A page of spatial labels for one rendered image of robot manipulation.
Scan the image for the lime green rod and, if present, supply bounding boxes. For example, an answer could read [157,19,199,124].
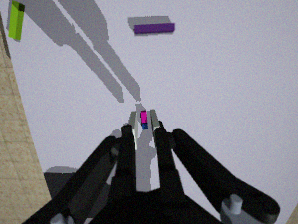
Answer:
[8,0,25,40]

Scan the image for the small magenta block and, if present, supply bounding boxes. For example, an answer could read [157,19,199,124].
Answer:
[141,111,147,123]

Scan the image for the purple rod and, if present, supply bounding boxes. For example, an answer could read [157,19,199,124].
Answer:
[134,23,175,34]

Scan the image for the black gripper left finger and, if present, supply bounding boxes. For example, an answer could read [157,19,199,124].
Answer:
[22,111,138,224]

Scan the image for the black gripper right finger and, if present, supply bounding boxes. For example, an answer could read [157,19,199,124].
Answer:
[150,109,280,224]

